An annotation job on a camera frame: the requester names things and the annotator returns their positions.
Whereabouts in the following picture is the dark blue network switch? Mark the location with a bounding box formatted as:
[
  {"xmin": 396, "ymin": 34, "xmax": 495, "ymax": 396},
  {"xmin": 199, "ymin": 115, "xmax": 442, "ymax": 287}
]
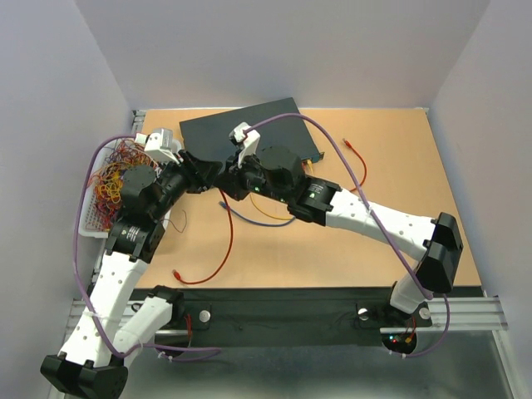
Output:
[{"xmin": 178, "ymin": 96, "xmax": 325, "ymax": 167}]

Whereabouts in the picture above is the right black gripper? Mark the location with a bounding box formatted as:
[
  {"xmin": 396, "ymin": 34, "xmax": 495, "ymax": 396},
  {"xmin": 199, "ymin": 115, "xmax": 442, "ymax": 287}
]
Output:
[{"xmin": 216, "ymin": 146, "xmax": 292, "ymax": 204}]

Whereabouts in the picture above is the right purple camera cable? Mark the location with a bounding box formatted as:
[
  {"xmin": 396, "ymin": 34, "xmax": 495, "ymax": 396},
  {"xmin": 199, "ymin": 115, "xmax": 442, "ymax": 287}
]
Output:
[{"xmin": 244, "ymin": 113, "xmax": 451, "ymax": 358}]

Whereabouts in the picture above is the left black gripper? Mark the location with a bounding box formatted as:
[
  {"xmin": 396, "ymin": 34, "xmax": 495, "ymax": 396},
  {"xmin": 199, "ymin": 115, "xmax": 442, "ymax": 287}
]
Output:
[{"xmin": 151, "ymin": 149, "xmax": 224, "ymax": 219}]

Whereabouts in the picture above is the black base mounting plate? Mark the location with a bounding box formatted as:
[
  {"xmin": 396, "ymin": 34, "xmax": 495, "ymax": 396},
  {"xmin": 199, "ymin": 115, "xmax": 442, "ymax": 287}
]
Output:
[{"xmin": 164, "ymin": 288, "xmax": 436, "ymax": 348}]

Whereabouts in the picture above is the tangled colourful cable pile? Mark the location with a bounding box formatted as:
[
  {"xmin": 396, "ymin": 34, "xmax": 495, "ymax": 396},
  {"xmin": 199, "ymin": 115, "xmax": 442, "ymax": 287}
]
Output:
[{"xmin": 86, "ymin": 139, "xmax": 163, "ymax": 234}]

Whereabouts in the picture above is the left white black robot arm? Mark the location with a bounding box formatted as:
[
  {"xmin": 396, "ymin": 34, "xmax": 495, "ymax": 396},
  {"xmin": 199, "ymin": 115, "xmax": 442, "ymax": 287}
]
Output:
[{"xmin": 41, "ymin": 160, "xmax": 220, "ymax": 398}]

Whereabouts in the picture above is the yellow ethernet cable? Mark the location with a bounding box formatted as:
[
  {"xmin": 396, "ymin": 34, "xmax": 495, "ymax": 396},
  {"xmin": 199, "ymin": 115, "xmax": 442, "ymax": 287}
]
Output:
[{"xmin": 250, "ymin": 159, "xmax": 315, "ymax": 220}]

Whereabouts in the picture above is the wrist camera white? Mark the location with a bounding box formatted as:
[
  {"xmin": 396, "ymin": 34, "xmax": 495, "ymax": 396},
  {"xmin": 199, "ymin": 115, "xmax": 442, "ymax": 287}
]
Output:
[
  {"xmin": 229, "ymin": 122, "xmax": 260, "ymax": 168},
  {"xmin": 135, "ymin": 128, "xmax": 182, "ymax": 165}
]

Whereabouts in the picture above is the white perforated plastic basket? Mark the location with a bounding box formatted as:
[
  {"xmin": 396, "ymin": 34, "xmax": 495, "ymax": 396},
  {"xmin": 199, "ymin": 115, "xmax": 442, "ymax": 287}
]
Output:
[{"xmin": 76, "ymin": 138, "xmax": 184, "ymax": 239}]

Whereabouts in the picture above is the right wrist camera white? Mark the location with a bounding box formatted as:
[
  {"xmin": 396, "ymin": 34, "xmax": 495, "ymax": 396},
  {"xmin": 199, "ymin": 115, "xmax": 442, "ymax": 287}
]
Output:
[{"xmin": 229, "ymin": 122, "xmax": 260, "ymax": 168}]

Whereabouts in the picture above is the blue ethernet cable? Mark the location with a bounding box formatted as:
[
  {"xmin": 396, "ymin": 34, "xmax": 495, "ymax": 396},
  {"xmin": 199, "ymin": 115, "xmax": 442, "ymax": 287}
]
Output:
[{"xmin": 218, "ymin": 201, "xmax": 297, "ymax": 228}]

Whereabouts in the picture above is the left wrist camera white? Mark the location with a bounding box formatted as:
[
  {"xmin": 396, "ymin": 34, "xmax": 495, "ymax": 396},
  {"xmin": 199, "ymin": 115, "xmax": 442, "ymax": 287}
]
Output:
[{"xmin": 135, "ymin": 128, "xmax": 182, "ymax": 165}]

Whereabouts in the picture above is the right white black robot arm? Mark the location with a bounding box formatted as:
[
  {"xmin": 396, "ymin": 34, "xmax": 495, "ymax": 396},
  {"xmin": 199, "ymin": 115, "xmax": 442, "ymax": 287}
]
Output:
[{"xmin": 214, "ymin": 146, "xmax": 463, "ymax": 324}]

